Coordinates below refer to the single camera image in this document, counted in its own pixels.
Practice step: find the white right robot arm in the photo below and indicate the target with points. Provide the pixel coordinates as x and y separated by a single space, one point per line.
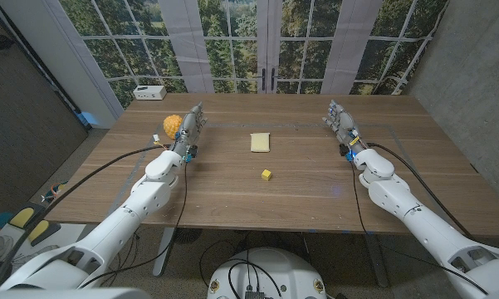
423 220

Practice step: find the white table leg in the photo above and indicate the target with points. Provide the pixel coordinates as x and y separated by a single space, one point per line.
164 249

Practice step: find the yellow and black floor object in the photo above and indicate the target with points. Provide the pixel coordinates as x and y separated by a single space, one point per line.
41 231
21 217

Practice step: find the yellow toy pineapple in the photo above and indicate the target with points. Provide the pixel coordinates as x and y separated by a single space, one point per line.
171 125

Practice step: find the grey table leg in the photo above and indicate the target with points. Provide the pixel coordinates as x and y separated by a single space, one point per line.
375 259

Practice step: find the pale yellow sponge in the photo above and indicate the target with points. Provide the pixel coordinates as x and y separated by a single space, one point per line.
260 142

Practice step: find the colourful small floor item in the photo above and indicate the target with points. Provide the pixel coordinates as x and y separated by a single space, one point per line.
54 192

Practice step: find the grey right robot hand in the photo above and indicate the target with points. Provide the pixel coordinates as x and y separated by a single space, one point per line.
343 122

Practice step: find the small yellow block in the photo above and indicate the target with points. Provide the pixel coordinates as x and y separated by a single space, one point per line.
266 174

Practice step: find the printed window forest backdrop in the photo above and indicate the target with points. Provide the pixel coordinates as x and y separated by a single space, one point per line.
232 45

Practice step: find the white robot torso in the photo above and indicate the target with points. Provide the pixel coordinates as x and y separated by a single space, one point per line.
265 274

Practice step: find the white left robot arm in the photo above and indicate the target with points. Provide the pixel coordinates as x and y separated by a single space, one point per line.
120 220

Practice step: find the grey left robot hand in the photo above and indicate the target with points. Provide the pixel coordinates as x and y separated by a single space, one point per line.
189 128

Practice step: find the white power strip box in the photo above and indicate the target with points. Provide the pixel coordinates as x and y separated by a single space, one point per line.
149 92

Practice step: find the blue object by wall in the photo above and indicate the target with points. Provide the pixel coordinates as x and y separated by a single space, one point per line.
87 119

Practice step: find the black round floor fan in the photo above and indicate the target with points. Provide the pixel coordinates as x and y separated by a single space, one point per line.
187 235

